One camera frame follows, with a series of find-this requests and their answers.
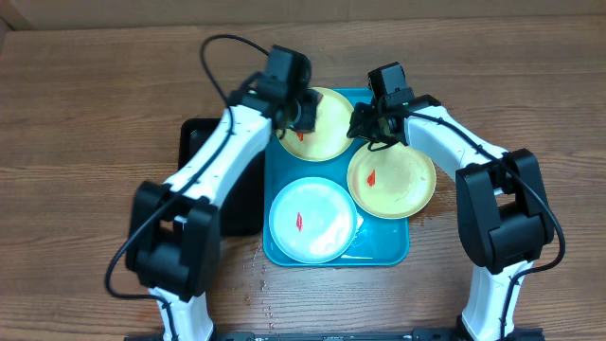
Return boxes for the dark green scrubbing sponge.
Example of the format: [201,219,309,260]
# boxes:
[292,89,323,135]

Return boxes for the yellow plate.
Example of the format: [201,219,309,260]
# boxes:
[278,87,354,162]
[347,144,437,220]

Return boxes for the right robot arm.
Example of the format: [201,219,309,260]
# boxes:
[348,63,562,340]

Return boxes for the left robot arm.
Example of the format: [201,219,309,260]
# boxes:
[117,45,319,340]

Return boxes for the black plastic tray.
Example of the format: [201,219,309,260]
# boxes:
[178,118,265,237]

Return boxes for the teal plastic tray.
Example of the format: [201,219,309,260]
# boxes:
[261,87,411,268]

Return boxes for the light blue plate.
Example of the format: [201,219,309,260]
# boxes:
[268,177,358,264]

